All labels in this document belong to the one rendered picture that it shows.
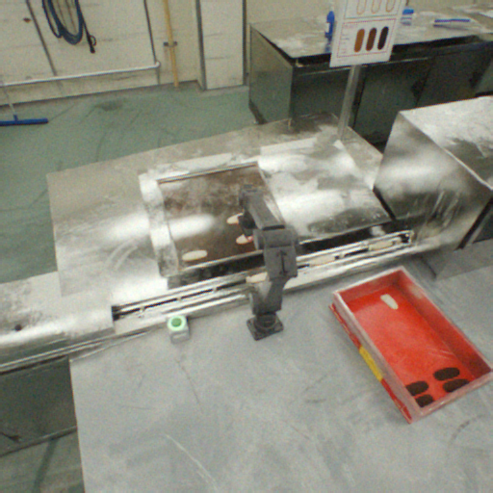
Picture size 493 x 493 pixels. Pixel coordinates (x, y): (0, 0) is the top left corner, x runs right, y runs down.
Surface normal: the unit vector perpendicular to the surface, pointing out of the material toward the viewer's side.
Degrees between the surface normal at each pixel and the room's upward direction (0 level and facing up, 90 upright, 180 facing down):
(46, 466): 0
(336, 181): 10
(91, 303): 0
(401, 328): 0
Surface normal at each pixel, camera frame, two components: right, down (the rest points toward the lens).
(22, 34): 0.31, 0.71
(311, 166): 0.06, -0.53
